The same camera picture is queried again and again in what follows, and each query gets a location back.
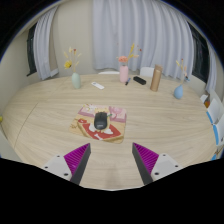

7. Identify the dark window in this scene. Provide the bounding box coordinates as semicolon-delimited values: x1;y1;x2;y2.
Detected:
26;23;38;77
188;23;210;84

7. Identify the pink vase with flowers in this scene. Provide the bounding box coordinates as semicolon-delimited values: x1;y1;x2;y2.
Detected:
116;43;143;84

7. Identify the small black case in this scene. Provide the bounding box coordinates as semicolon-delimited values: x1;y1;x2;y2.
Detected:
132;76;147;86

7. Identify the black computer mouse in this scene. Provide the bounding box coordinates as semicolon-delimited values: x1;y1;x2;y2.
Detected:
93;111;109;131

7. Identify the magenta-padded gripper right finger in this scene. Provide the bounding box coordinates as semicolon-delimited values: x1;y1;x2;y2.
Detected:
131;142;184;186

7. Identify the blue vase with dried flowers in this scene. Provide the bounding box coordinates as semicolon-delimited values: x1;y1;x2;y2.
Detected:
173;58;191;100

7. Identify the wide white curtain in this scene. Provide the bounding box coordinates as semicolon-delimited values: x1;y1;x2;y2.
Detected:
92;0;195;81

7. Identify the row of white blue chairs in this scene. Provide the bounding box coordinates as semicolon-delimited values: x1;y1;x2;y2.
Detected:
199;89;224;161

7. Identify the white chair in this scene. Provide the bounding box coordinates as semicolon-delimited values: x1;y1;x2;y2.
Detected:
97;70;120;75
139;66;156;78

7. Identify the copper drink bottle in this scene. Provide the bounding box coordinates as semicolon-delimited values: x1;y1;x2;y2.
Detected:
149;64;164;93

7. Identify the white remote control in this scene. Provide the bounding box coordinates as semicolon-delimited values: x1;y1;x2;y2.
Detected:
91;81;106;91

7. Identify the green vase with yellow flowers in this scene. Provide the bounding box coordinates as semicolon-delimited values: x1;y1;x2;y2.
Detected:
63;46;83;90

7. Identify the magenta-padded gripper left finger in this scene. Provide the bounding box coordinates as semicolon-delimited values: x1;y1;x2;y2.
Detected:
42;142;92;186

